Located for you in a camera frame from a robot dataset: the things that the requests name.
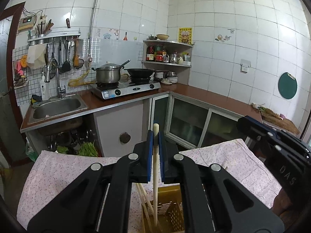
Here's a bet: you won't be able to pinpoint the black hanging spatula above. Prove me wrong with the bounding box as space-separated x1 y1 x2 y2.
63 37 72 73

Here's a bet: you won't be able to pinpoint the dark sauce bottle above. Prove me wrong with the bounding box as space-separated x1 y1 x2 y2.
146 45 155 62

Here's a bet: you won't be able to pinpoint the white hanging cloth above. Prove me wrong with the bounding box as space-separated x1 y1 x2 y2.
26 44 47 69

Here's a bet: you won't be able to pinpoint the wooden chopping board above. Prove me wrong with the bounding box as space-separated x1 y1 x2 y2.
260 108 301 135

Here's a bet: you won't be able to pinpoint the wooden hanging spatula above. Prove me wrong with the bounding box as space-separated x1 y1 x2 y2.
73 37 84 69

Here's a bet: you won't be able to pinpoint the red sauce jar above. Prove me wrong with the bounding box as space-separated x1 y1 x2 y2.
155 45 167 63

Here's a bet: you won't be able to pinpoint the yellow wall poster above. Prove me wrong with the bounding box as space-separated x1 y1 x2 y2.
179 27 192 44

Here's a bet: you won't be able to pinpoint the white wall socket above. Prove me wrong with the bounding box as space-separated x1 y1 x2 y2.
240 59 251 73

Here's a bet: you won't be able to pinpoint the yellow perforated utensil holder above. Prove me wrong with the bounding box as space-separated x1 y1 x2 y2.
141 187 186 233

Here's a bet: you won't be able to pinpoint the grey corner shelf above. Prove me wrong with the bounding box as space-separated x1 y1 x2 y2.
142 39 195 68

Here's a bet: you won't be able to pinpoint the metal wall utensil rack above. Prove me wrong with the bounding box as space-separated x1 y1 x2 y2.
27 28 81 45

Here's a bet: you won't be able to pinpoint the kitchen counter cabinet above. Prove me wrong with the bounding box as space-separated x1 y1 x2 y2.
20 83 264 159

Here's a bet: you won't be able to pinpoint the black wok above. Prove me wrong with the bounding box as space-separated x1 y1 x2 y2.
124 68 169 78

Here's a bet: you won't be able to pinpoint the stack of white plates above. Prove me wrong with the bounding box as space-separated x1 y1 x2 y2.
155 71 179 84

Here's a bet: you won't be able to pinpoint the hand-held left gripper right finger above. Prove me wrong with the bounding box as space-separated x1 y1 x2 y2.
158 131 285 233

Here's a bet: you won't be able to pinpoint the beige wall controller box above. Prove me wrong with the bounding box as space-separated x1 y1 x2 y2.
19 17 35 30

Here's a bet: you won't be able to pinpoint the metal wall pipe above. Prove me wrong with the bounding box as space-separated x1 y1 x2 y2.
87 0 104 63

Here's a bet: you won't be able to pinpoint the steel sink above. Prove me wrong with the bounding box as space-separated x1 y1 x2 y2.
31 95 89 125

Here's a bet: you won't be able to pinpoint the steel gas stove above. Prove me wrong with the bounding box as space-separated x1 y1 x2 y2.
91 80 162 100

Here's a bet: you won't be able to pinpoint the leafy greens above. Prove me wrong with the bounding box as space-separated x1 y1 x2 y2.
77 141 99 157

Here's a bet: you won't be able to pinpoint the metal cup of utensils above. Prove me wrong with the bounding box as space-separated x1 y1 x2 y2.
36 19 54 37

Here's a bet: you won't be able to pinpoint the steel pot with lid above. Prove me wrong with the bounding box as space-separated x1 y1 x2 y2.
92 59 131 83

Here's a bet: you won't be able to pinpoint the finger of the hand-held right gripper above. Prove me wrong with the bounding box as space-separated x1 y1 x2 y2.
239 116 311 151
238 126 309 161

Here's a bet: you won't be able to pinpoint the yellow hose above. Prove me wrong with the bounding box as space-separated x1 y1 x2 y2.
68 70 97 87

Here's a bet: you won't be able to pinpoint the floral tablecloth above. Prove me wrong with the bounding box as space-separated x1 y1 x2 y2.
17 138 283 233

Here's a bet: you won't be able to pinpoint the brown-framed glass door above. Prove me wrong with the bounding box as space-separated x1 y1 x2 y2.
0 2 27 167

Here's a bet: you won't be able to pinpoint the chrome faucet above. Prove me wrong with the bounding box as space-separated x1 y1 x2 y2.
44 59 66 99

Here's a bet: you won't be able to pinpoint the white soap bottle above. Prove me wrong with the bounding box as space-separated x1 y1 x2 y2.
40 72 50 101

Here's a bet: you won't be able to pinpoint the person's right hand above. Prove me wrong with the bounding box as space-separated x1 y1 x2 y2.
273 190 302 217

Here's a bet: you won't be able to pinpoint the green round cutting board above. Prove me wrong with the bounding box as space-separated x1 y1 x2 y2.
278 72 297 100

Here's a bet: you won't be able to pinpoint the wire wall basket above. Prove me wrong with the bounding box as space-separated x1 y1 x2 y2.
13 54 29 88

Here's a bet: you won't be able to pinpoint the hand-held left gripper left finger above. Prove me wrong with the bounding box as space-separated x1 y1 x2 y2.
27 130 154 233

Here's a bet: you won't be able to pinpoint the vegetable scraps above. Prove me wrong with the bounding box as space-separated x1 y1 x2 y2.
258 105 284 120

